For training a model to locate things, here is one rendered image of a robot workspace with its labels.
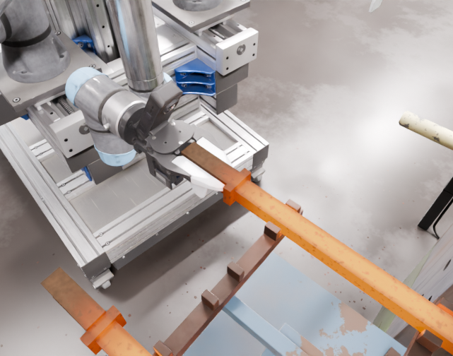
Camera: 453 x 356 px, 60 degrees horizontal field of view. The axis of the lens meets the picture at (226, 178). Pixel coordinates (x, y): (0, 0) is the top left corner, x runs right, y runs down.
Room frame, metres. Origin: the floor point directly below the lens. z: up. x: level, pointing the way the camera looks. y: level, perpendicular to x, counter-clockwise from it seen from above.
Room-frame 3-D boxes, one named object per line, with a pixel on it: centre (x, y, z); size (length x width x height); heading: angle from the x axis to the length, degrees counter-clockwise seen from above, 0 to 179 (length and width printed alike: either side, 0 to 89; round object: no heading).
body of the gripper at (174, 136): (0.44, 0.10, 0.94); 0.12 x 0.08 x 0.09; 48
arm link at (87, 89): (0.54, 0.22, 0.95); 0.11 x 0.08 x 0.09; 48
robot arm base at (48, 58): (0.82, 0.46, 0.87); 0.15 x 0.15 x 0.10
